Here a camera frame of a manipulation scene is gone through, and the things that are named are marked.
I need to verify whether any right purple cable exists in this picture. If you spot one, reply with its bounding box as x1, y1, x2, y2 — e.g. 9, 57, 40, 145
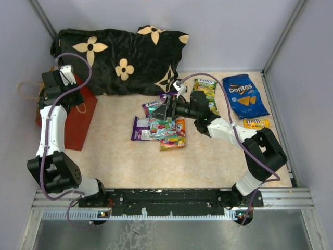
179, 73, 281, 226

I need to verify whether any orange Fox's fruits packet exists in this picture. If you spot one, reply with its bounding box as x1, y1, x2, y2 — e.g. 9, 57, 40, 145
160, 119, 186, 151

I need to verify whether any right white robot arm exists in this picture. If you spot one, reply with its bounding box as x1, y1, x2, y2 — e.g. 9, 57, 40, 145
151, 91, 287, 206

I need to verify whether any teal Fox's mint packet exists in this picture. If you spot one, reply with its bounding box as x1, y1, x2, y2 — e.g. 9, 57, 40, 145
149, 117, 176, 140

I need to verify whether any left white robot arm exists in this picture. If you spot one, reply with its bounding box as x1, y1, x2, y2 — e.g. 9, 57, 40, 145
27, 65, 108, 207

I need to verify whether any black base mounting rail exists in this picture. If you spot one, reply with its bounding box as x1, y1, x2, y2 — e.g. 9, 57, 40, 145
79, 188, 264, 216

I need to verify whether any green Fox's candy packet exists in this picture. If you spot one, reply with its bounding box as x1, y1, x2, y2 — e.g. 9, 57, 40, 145
193, 79, 217, 99

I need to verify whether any blue Doritos chip bag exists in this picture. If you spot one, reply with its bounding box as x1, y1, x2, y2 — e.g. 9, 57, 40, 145
222, 74, 269, 119

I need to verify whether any aluminium frame rail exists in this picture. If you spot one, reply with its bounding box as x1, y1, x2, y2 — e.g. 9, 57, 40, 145
32, 188, 314, 209

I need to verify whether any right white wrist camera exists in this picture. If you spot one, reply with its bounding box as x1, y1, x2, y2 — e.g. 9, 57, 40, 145
172, 80, 187, 98

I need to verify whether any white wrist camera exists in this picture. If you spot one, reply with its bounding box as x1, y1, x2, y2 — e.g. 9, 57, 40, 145
59, 65, 76, 86
172, 80, 187, 98

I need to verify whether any red brown paper bag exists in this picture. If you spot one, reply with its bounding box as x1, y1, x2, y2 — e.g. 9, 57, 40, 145
16, 73, 99, 152

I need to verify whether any black flower pattern pillow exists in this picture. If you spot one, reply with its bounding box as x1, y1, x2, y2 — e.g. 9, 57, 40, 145
50, 25, 189, 96

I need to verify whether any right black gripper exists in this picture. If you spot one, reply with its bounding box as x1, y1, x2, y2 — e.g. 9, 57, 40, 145
149, 95, 198, 122

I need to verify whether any yellow M&M's packet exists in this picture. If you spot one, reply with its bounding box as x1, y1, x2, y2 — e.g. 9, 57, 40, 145
243, 118, 270, 130

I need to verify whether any purple candy packet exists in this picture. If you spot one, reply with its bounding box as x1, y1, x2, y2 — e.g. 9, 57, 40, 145
142, 100, 162, 118
131, 116, 151, 141
159, 92, 177, 103

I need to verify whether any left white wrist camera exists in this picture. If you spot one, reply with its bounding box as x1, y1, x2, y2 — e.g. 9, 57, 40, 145
59, 65, 76, 86

